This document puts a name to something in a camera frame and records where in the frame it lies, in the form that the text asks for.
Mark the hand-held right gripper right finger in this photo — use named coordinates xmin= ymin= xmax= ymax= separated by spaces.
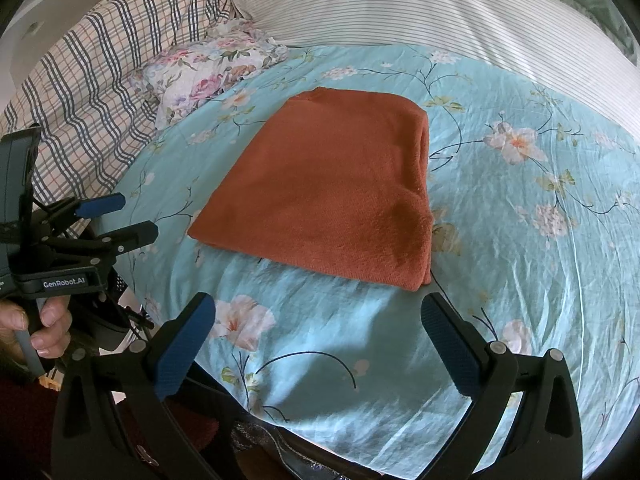
xmin=420 ymin=291 xmax=584 ymax=480

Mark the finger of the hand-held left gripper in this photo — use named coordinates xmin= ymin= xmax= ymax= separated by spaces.
xmin=46 ymin=220 xmax=160 ymax=262
xmin=34 ymin=191 xmax=127 ymax=234

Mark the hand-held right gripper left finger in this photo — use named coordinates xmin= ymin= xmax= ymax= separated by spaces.
xmin=50 ymin=291 xmax=242 ymax=480

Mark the orange knit sweater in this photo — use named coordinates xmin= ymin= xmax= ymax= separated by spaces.
xmin=187 ymin=86 xmax=435 ymax=292

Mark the person's left hand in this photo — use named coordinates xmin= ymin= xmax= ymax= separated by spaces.
xmin=0 ymin=295 xmax=74 ymax=360

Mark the light blue floral bedsheet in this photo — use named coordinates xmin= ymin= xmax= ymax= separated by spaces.
xmin=92 ymin=42 xmax=640 ymax=478

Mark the plaid quilt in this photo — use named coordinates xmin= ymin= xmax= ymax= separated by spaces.
xmin=0 ymin=0 xmax=240 ymax=241

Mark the silvery plastic bag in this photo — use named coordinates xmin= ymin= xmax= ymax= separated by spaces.
xmin=227 ymin=417 xmax=351 ymax=480

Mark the floral pillowcase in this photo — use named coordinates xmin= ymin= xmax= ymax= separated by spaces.
xmin=131 ymin=27 xmax=290 ymax=131

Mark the dark red garment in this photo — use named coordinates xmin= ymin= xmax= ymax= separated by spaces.
xmin=0 ymin=375 xmax=221 ymax=480

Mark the white striped pillow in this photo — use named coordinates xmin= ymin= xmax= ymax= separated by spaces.
xmin=230 ymin=0 xmax=640 ymax=136

